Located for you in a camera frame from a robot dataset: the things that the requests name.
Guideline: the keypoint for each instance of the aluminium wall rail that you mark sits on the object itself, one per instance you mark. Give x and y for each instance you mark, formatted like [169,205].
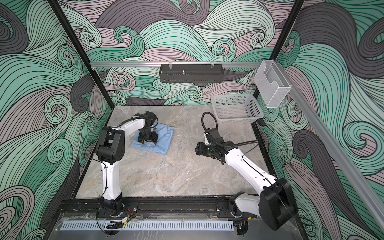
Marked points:
[145,64]
[305,97]

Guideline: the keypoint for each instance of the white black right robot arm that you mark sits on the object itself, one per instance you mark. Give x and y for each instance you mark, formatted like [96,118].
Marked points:
[258,183]

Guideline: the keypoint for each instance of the light blue long sleeve shirt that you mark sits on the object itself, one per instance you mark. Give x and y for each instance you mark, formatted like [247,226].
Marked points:
[164,140]

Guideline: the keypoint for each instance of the black frame post right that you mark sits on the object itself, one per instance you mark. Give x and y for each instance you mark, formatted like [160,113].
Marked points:
[286,45]

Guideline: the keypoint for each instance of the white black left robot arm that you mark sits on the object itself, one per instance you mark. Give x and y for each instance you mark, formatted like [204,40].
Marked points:
[110,149]

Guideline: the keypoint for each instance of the black frame post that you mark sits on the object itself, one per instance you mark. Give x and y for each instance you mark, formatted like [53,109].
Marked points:
[286,45]
[55,6]

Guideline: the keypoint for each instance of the black frame post left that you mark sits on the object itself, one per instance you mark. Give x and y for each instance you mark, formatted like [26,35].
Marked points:
[55,6]

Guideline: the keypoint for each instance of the white slotted cable duct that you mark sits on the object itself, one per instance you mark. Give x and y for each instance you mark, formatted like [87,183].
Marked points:
[151,226]

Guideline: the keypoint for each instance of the black perforated wall tray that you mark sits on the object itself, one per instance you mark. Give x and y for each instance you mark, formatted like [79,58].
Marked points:
[191,74]

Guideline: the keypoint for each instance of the aluminium wall rail back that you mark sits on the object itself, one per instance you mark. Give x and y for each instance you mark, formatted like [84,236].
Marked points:
[145,64]

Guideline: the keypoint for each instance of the aluminium wall rail right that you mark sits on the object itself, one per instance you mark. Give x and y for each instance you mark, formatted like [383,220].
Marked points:
[305,97]

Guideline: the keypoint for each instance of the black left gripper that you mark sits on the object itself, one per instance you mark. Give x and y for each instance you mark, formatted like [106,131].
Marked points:
[153,139]

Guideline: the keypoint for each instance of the white plastic mesh basket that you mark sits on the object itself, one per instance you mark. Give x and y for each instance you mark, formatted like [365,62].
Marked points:
[236,109]

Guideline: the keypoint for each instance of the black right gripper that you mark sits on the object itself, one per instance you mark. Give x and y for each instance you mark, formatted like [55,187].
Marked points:
[200,149]

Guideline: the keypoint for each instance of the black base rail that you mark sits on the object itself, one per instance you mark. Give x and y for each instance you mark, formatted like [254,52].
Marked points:
[141,207]

